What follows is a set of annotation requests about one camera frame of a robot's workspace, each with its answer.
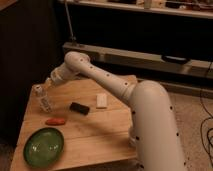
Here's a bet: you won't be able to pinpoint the small clear plastic bottle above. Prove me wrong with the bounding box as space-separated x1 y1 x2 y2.
34 85 52 113

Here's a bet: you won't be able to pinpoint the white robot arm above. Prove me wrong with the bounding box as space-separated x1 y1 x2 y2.
47 51 187 171

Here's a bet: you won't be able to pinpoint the black rectangular block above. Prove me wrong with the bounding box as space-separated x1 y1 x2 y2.
69 102 90 115

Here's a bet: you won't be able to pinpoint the orange carrot toy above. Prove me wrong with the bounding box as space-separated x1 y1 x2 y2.
45 118 66 126

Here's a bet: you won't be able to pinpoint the metal pole stand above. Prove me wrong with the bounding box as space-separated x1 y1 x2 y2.
64 0 77 44

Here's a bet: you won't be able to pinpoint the white rectangular block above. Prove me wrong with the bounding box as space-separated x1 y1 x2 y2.
96 93 107 109

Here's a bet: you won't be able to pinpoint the wooden table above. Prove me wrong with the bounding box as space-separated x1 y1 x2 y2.
10 79 136 171

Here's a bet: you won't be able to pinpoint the green glass plate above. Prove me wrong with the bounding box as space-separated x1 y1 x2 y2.
23 127 64 168

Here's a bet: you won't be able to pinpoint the upper cluttered shelf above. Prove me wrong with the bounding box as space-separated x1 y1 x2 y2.
58 0 213 19

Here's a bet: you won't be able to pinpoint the long grey bench rail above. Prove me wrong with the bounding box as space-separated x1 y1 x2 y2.
63 42 213 79

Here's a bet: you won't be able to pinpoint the black handle on bench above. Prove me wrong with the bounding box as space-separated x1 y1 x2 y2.
161 55 190 65

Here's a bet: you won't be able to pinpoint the black cable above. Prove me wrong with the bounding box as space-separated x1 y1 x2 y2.
199 61 213 158

